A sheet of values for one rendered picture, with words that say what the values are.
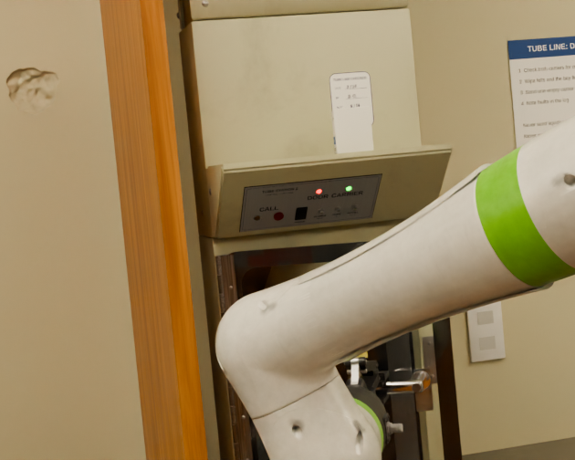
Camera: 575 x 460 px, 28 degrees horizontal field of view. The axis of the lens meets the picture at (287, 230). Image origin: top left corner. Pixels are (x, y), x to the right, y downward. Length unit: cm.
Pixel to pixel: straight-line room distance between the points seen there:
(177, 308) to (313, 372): 41
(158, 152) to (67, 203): 53
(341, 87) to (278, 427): 65
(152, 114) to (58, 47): 55
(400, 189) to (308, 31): 26
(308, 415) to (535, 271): 29
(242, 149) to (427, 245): 65
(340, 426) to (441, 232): 25
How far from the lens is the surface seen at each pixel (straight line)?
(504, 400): 223
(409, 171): 157
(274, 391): 113
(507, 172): 95
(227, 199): 151
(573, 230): 92
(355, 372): 137
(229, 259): 158
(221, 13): 161
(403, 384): 150
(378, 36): 167
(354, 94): 164
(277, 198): 153
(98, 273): 200
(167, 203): 149
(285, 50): 162
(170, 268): 149
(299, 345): 109
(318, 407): 113
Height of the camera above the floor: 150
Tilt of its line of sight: 3 degrees down
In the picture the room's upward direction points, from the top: 5 degrees counter-clockwise
